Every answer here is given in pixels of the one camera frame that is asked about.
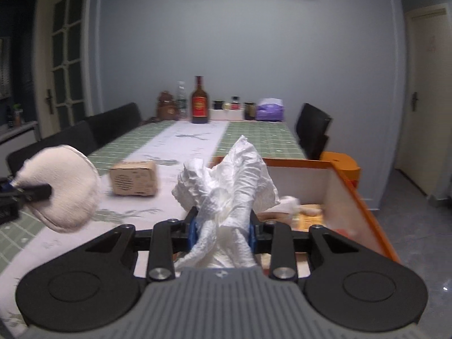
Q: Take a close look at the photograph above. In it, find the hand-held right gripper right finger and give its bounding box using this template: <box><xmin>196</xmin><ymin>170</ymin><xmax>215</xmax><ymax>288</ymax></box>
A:
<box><xmin>247</xmin><ymin>210</ymin><xmax>361</xmax><ymax>284</ymax></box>

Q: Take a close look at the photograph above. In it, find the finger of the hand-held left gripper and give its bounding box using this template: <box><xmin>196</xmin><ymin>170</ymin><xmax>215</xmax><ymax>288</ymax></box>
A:
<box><xmin>0</xmin><ymin>179</ymin><xmax>53</xmax><ymax>200</ymax></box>

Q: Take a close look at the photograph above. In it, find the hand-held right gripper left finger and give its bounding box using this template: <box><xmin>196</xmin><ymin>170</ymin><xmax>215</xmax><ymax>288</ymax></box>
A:
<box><xmin>85</xmin><ymin>207</ymin><xmax>200</xmax><ymax>284</ymax></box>

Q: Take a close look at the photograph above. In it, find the round white terry pad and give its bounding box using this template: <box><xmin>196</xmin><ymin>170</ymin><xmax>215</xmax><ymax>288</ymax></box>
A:
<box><xmin>12</xmin><ymin>145</ymin><xmax>103</xmax><ymax>234</ymax></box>

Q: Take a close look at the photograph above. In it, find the white paper towel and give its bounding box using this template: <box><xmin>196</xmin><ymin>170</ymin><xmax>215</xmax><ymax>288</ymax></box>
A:
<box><xmin>172</xmin><ymin>135</ymin><xmax>281</xmax><ymax>271</ymax></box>

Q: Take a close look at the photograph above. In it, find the orange and pink packet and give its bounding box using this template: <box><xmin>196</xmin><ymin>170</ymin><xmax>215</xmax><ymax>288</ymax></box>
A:
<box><xmin>259</xmin><ymin>203</ymin><xmax>325</xmax><ymax>234</ymax></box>

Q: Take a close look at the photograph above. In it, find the orange cardboard box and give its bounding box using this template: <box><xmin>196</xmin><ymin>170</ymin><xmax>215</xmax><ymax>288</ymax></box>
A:
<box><xmin>208</xmin><ymin>157</ymin><xmax>401</xmax><ymax>279</ymax></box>

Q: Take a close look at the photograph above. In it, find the black dining chair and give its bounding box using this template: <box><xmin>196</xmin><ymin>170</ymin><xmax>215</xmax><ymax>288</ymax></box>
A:
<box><xmin>6</xmin><ymin>120</ymin><xmax>99</xmax><ymax>175</ymax></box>
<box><xmin>85</xmin><ymin>102</ymin><xmax>144</xmax><ymax>147</ymax></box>

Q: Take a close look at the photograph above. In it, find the white drawer cabinet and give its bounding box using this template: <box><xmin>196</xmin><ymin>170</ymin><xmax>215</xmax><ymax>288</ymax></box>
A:
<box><xmin>0</xmin><ymin>120</ymin><xmax>39</xmax><ymax>146</ymax></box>

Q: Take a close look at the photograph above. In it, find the wooden speaker box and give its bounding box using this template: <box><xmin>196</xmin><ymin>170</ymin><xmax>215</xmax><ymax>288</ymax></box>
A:
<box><xmin>109</xmin><ymin>160</ymin><xmax>159</xmax><ymax>197</ymax></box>

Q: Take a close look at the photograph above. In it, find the white printed table runner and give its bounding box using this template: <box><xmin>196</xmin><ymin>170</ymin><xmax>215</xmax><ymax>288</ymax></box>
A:
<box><xmin>0</xmin><ymin>121</ymin><xmax>230</xmax><ymax>339</ymax></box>

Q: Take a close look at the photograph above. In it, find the green checked tablecloth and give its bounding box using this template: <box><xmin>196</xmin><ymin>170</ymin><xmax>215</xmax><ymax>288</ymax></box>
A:
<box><xmin>0</xmin><ymin>120</ymin><xmax>308</xmax><ymax>339</ymax></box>

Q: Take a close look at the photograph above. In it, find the orange plastic stool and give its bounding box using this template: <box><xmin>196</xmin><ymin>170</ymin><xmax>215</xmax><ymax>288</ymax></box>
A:
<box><xmin>321</xmin><ymin>151</ymin><xmax>361</xmax><ymax>184</ymax></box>

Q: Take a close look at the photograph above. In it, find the glass panel door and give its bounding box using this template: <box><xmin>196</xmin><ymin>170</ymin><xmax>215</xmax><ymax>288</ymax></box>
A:
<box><xmin>33</xmin><ymin>0</ymin><xmax>92</xmax><ymax>138</ymax></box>

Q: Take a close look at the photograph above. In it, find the black office chair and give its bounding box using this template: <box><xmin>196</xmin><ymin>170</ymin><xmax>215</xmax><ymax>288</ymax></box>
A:
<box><xmin>295</xmin><ymin>102</ymin><xmax>333</xmax><ymax>159</ymax></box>

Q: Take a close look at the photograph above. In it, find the white storage tray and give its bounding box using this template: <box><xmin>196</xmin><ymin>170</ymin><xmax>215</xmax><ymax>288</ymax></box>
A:
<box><xmin>210</xmin><ymin>109</ymin><xmax>245</xmax><ymax>121</ymax></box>

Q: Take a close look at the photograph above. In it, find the purple tissue pack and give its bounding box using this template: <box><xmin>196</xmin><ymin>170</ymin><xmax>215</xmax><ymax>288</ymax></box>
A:
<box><xmin>256</xmin><ymin>98</ymin><xmax>285</xmax><ymax>121</ymax></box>

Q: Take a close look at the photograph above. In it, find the brown bear figurine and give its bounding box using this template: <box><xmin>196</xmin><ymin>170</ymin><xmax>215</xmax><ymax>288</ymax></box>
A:
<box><xmin>157</xmin><ymin>91</ymin><xmax>179</xmax><ymax>121</ymax></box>

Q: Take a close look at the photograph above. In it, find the brown liquor bottle red label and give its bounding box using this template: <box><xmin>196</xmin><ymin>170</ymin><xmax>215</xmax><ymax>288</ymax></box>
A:
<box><xmin>191</xmin><ymin>76</ymin><xmax>210</xmax><ymax>124</ymax></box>

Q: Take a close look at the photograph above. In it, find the clear plastic water bottle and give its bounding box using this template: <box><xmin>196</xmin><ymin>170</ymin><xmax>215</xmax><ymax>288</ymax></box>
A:
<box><xmin>176</xmin><ymin>81</ymin><xmax>188</xmax><ymax>121</ymax></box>

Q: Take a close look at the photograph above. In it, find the cream wooden door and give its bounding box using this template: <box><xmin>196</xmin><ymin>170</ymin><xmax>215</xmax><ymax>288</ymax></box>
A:
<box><xmin>395</xmin><ymin>3</ymin><xmax>452</xmax><ymax>198</ymax></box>

